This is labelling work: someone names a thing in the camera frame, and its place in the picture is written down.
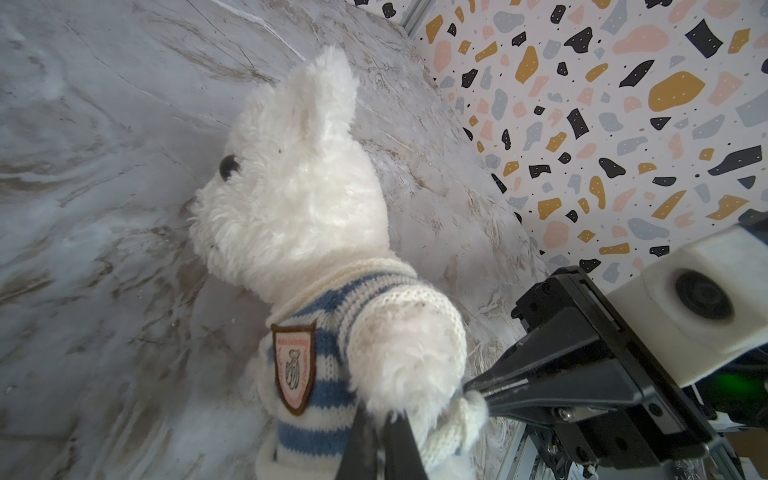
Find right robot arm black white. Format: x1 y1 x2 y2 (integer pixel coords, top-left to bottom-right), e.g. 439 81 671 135
466 267 767 478

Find white fluffy teddy bear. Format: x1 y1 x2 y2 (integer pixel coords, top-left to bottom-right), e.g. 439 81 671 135
188 44 490 480

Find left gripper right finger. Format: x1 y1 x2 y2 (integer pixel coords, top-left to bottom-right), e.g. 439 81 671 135
380 414 428 480

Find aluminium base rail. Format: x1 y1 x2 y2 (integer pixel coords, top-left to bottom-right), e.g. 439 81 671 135
494 431 745 480

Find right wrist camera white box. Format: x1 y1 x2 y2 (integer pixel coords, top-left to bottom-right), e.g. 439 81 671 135
607 209 767 387

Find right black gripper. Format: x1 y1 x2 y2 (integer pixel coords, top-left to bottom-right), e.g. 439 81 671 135
464 267 719 470

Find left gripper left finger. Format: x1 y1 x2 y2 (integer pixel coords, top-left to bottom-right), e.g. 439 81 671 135
335 407 378 480

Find blue white striped knit sweater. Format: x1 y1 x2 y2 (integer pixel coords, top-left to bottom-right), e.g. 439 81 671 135
255 258 488 479

